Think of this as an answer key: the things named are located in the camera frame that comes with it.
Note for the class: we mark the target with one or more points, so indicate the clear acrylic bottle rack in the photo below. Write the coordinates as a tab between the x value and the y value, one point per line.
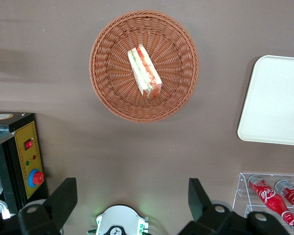
242	193

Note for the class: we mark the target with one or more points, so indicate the black food warmer cabinet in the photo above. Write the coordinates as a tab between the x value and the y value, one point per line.
19	137

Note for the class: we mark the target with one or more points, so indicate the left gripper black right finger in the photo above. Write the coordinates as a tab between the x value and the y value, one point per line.
198	200

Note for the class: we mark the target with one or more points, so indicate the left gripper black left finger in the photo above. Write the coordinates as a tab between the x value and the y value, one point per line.
61	198

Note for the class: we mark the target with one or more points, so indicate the red cola bottle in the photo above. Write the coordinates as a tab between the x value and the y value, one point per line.
267	195
292	195

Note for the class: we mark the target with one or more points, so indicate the beige plastic tray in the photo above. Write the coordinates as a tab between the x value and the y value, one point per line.
276	102

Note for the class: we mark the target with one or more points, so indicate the triangle sandwich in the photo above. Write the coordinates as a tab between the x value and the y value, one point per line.
144	71

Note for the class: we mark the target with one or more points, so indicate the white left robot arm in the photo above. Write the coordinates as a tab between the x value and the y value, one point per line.
117	220

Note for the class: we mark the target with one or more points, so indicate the round brown wicker basket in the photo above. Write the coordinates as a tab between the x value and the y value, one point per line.
112	73

